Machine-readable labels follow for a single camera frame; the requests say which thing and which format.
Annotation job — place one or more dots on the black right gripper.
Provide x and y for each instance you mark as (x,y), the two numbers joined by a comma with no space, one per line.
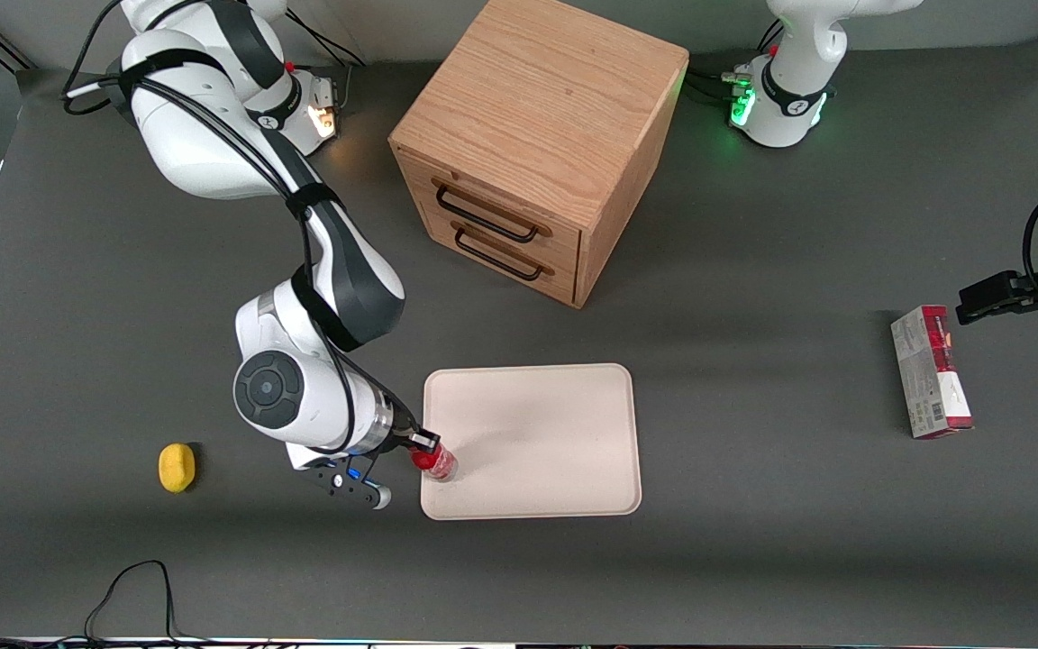
(402,427)

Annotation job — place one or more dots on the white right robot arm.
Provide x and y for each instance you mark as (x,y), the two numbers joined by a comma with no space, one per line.
(204,144)

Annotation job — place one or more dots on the beige rectangular tray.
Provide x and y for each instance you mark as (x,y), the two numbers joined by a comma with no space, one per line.
(537,442)

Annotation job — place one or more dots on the red and white carton box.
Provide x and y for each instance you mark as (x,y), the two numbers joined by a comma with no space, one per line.
(932,374)

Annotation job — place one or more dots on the yellow lemon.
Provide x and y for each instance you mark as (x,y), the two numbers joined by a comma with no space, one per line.
(177,468)

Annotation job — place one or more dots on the wooden drawer cabinet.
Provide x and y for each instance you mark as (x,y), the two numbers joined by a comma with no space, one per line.
(537,99)

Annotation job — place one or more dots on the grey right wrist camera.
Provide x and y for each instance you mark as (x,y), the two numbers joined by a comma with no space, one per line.
(339,479)

